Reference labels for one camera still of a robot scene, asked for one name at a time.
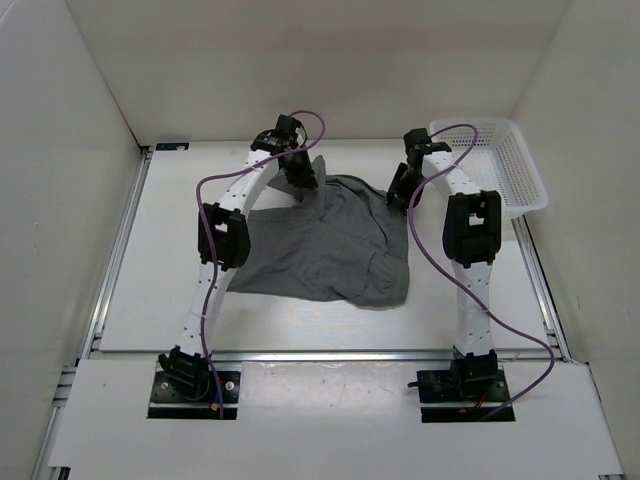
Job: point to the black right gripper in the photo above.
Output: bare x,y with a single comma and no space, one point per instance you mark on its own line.
398,189

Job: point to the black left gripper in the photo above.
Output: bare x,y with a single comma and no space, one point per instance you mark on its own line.
304,178

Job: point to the grey shorts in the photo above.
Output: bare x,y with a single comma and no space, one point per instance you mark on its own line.
339,241

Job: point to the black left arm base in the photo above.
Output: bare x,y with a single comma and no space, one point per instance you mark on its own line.
185,388

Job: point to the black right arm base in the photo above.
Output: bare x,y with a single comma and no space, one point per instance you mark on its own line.
459,395

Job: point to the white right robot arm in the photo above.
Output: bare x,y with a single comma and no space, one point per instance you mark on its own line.
471,240

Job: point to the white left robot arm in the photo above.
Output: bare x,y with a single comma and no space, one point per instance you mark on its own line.
224,202

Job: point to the white plastic basket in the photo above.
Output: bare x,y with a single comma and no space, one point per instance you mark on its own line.
499,160

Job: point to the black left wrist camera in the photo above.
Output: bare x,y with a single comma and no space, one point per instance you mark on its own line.
289,131

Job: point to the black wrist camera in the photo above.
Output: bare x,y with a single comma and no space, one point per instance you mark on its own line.
416,139
289,131

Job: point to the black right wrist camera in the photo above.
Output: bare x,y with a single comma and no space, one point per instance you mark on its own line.
416,139

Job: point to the aluminium table edge rail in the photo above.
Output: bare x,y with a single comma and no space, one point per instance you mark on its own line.
95,322

